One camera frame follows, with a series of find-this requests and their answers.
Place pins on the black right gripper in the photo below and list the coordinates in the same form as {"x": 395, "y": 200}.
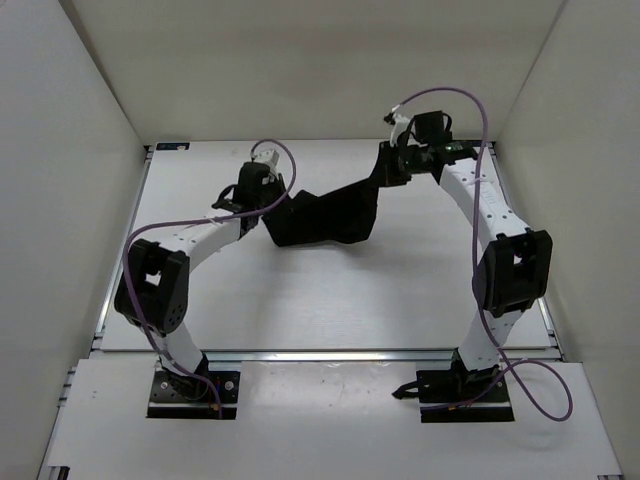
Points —
{"x": 387, "y": 156}

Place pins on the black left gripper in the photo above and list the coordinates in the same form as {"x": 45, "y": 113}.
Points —
{"x": 277, "y": 182}

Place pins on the black skirt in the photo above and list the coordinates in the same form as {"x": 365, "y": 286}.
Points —
{"x": 346, "y": 215}

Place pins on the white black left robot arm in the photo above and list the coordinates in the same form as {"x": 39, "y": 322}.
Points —
{"x": 154, "y": 288}

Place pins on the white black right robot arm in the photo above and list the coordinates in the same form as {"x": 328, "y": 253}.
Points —
{"x": 512, "y": 261}

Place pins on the blue left corner sticker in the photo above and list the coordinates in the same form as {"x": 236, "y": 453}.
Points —
{"x": 172, "y": 146}

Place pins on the white front cover panel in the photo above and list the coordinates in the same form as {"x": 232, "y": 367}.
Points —
{"x": 316, "y": 421}

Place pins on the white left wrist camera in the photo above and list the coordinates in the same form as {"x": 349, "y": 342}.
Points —
{"x": 266, "y": 157}

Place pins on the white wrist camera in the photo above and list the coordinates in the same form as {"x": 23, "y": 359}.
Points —
{"x": 266, "y": 157}
{"x": 399, "y": 125}

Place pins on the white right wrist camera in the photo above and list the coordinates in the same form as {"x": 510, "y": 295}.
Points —
{"x": 399, "y": 125}

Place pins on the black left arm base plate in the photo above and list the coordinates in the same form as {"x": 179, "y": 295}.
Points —
{"x": 168, "y": 400}

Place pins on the silver table edge rail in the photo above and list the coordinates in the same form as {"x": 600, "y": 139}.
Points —
{"x": 546, "y": 354}

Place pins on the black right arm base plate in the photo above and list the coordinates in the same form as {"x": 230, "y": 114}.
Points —
{"x": 443, "y": 399}

